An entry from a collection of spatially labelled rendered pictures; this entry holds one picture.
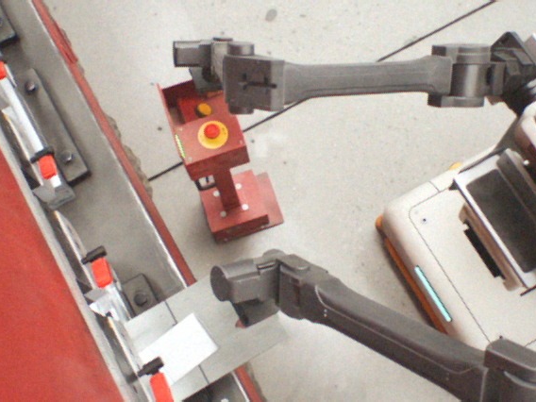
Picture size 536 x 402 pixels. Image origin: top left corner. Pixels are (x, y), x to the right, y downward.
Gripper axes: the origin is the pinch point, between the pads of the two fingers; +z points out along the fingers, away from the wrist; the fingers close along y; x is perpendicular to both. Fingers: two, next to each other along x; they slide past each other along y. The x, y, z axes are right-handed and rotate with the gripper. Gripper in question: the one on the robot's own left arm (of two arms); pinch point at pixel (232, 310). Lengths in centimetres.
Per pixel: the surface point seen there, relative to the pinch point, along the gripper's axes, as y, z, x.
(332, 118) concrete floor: -61, 61, 110
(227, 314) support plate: -1.0, 6.7, 2.5
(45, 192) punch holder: -30.7, -4.0, -22.8
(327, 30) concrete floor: -93, 52, 125
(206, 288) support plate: -7.5, 7.4, 1.4
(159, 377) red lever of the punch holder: 6.9, -11.9, -22.8
